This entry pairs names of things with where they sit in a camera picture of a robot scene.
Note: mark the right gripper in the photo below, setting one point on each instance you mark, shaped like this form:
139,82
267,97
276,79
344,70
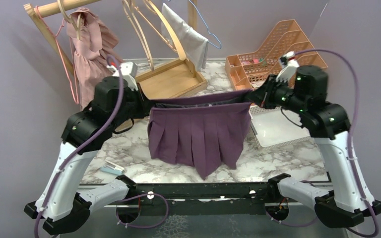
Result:
261,95

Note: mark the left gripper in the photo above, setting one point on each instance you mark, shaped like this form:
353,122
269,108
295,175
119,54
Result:
145,103

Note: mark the purple garment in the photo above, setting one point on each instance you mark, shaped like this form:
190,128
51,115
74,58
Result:
203,132

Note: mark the blue wire hanger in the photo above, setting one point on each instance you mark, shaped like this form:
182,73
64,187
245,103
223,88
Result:
192,7

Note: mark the white skirt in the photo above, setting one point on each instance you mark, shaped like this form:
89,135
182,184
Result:
194,44

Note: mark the pink skirt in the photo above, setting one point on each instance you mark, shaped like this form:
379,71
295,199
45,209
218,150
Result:
91,48

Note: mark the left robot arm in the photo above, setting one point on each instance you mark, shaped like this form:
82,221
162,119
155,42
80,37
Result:
61,209

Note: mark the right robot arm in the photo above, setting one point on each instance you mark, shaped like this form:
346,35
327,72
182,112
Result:
350,201

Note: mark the white perforated basket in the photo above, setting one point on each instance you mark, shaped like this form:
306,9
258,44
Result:
275,128

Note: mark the orange plastic desk organizer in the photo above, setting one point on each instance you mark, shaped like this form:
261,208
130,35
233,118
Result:
250,70

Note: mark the wooden clothes rack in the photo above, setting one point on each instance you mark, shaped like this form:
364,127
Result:
173,79

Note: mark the small white blue box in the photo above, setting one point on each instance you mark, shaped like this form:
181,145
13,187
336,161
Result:
112,168

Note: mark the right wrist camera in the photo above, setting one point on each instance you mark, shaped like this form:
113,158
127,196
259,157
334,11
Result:
289,67

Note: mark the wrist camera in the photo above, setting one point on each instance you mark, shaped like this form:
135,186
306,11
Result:
289,67
128,71

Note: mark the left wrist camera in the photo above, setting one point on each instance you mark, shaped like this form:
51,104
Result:
128,71

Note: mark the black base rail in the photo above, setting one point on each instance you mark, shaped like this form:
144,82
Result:
221,198

